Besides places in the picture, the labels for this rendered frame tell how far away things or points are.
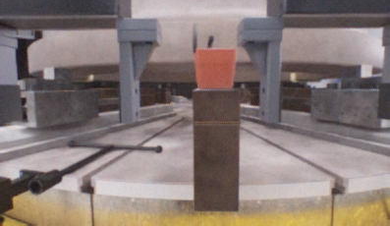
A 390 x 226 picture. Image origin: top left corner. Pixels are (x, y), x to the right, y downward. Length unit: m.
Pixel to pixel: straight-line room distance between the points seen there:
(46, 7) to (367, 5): 0.29
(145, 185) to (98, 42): 1.07
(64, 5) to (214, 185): 0.57
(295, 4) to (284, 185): 0.80
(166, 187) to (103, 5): 0.76
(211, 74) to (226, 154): 0.25
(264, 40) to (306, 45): 1.39
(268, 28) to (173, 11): 1.37
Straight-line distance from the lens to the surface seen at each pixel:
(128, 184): 0.93
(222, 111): 0.59
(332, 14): 0.23
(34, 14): 0.24
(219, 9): 1.55
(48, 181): 0.99
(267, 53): 0.21
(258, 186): 0.90
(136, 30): 0.21
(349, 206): 1.21
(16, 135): 1.54
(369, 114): 1.53
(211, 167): 0.63
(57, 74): 1.68
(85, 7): 0.22
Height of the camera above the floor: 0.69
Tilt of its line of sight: 5 degrees down
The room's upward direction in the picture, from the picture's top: straight up
